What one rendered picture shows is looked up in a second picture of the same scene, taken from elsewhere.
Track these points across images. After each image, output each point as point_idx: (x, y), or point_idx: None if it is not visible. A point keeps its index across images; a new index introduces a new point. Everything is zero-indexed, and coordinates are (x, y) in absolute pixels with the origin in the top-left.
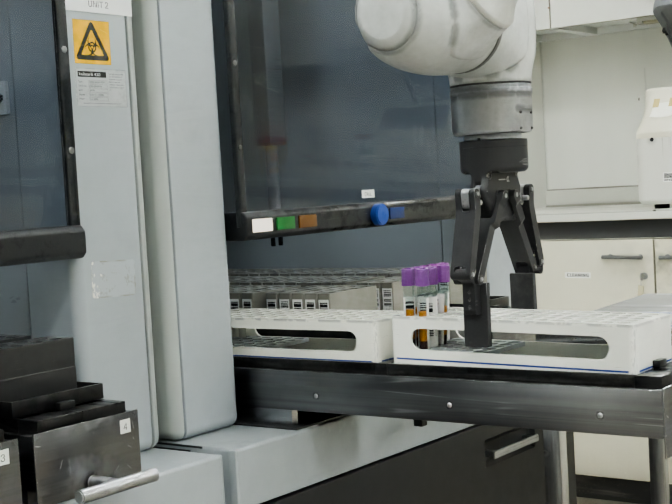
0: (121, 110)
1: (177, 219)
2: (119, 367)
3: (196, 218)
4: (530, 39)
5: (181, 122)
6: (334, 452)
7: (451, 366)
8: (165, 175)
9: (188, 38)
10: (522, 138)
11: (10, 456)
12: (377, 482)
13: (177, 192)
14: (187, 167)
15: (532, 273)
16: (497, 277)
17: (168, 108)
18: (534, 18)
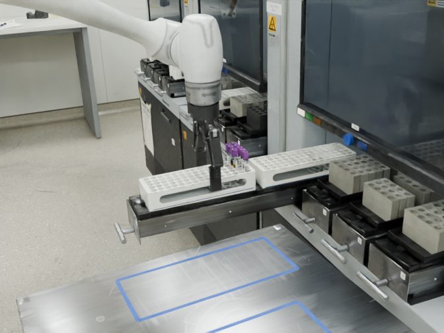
0: (277, 49)
1: (289, 95)
2: (273, 133)
3: (294, 98)
4: (182, 63)
5: (292, 59)
6: (285, 211)
7: None
8: (287, 77)
9: (296, 26)
10: (189, 104)
11: (223, 130)
12: None
13: (289, 85)
14: (293, 77)
15: (209, 166)
16: None
17: (289, 53)
18: (183, 55)
